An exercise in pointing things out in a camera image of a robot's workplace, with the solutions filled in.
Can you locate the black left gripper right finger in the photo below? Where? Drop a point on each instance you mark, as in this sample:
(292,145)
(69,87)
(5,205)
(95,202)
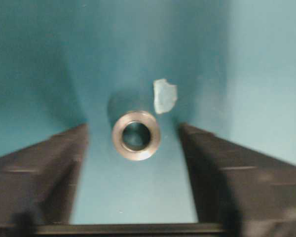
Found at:
(248,193)

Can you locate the silver metal washer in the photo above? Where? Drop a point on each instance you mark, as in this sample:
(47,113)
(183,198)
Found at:
(136,135)

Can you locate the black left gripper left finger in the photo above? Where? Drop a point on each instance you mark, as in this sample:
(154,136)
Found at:
(38,183)

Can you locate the torn patch on mat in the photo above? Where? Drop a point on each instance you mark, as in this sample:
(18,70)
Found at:
(165,96)

